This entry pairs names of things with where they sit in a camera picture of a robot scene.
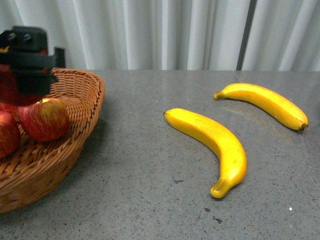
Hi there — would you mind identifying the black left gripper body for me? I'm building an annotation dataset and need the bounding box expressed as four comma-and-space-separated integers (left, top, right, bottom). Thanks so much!
0, 26, 66, 96

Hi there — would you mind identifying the red apple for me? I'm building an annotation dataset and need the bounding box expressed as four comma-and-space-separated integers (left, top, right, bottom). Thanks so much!
18, 98, 70, 142
0, 64, 45, 106

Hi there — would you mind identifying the red apple in basket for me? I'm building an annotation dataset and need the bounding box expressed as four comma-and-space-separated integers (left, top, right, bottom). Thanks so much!
18, 98, 70, 142

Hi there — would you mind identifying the white curtain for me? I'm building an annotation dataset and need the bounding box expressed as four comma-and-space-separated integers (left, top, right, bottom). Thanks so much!
0, 0, 320, 71

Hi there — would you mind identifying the red apple basket front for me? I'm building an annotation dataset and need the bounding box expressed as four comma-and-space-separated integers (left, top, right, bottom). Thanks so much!
0, 111, 21, 159

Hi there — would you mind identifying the left wicker basket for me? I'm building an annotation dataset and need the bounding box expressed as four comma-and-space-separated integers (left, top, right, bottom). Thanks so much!
0, 68, 106, 213

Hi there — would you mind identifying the near yellow banana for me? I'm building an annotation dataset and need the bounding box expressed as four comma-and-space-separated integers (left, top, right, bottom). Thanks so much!
163, 108, 247, 199

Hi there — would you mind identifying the yellow banana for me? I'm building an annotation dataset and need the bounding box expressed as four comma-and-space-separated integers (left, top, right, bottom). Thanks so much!
213, 83, 309, 131
163, 108, 247, 199

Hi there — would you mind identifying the far yellow banana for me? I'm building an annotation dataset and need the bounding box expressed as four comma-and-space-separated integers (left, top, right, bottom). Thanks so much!
213, 83, 309, 131

